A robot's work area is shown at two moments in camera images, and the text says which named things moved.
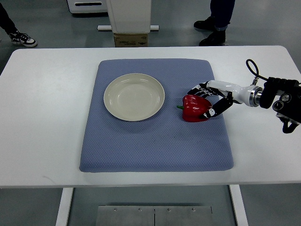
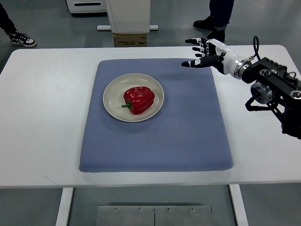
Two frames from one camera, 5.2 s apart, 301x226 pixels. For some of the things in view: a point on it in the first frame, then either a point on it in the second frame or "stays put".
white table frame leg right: [237, 198] stays put
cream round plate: [134, 97] stays put
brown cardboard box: [129, 40] stays put
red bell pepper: [194, 108] -> [138, 99]
